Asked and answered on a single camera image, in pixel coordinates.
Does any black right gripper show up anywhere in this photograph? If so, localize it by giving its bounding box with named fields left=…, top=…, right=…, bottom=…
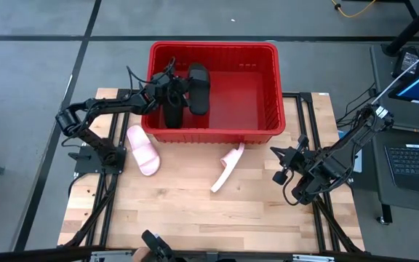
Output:
left=270, top=135, right=322, bottom=186

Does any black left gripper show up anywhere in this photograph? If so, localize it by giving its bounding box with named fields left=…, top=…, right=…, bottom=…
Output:
left=144, top=74, right=189, bottom=110

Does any black slide sandal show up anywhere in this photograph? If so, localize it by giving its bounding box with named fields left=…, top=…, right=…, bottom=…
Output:
left=163, top=95, right=188, bottom=130
left=187, top=63, right=211, bottom=116

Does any pink slide sandal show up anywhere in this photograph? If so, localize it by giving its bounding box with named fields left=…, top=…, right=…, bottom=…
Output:
left=209, top=142, right=246, bottom=194
left=126, top=124, right=161, bottom=177

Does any red plastic bin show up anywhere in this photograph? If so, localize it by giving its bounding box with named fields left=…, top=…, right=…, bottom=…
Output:
left=140, top=40, right=287, bottom=145

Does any black laptop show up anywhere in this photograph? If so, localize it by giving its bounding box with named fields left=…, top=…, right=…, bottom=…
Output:
left=383, top=143, right=419, bottom=197

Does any grey side desk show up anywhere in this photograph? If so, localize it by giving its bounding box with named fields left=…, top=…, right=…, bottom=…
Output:
left=368, top=42, right=419, bottom=225

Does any black power adapter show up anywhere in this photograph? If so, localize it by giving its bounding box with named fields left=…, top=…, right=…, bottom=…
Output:
left=392, top=46, right=419, bottom=78

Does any black handheld object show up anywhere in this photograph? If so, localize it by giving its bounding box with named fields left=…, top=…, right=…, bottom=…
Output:
left=141, top=229, right=177, bottom=262

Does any person's hand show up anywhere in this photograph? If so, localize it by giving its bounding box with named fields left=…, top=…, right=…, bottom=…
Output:
left=132, top=246, right=153, bottom=262

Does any black metal pole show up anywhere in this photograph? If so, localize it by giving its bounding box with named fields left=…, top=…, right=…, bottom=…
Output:
left=383, top=0, right=419, bottom=57

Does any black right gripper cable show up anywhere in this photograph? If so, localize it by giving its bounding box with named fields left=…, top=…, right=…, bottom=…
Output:
left=282, top=170, right=302, bottom=207

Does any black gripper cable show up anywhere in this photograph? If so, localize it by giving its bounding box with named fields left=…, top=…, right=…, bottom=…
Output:
left=282, top=170, right=302, bottom=207
left=125, top=56, right=177, bottom=96

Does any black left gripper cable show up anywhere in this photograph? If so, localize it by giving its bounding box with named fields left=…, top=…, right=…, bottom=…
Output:
left=125, top=56, right=177, bottom=96

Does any silver frame bracket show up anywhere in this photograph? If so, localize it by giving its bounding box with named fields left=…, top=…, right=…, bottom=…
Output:
left=89, top=250, right=134, bottom=262
left=292, top=254, right=336, bottom=262

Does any yellow cable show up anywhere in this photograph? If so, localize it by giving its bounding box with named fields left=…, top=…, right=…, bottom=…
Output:
left=331, top=0, right=378, bottom=19

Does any white cable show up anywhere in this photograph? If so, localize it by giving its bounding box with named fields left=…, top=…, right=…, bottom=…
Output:
left=371, top=41, right=419, bottom=106

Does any black aluminium table frame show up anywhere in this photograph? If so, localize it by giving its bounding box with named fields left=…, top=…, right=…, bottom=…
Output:
left=0, top=87, right=419, bottom=262

